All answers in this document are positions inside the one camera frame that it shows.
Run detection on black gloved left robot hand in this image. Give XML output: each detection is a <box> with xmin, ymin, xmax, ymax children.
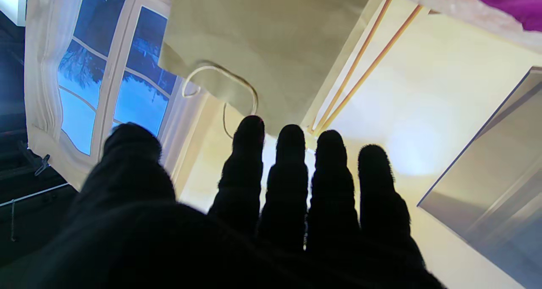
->
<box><xmin>13</xmin><ymin>116</ymin><xmax>445</xmax><ymax>289</ymax></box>

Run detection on kraft paper bag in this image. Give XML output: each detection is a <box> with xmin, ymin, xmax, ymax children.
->
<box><xmin>159</xmin><ymin>0</ymin><xmax>377</xmax><ymax>139</ymax></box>

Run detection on purple shorts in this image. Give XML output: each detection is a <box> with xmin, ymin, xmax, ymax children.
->
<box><xmin>451</xmin><ymin>0</ymin><xmax>542</xmax><ymax>31</ymax></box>

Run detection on white framed window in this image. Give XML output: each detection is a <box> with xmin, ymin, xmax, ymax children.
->
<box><xmin>57</xmin><ymin>0</ymin><xmax>183</xmax><ymax>156</ymax></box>

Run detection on black backdrop clip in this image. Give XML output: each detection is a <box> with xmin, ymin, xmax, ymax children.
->
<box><xmin>34</xmin><ymin>154</ymin><xmax>51</xmax><ymax>176</ymax></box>

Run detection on sheer white curtain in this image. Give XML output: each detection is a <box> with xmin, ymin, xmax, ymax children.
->
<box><xmin>25</xmin><ymin>0</ymin><xmax>204</xmax><ymax>192</ymax></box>

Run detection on tripod floor lamp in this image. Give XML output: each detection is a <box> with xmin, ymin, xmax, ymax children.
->
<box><xmin>311</xmin><ymin>0</ymin><xmax>424</xmax><ymax>135</ymax></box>

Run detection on flat screen television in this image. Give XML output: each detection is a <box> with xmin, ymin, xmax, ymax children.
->
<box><xmin>417</xmin><ymin>67</ymin><xmax>542</xmax><ymax>289</ymax></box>

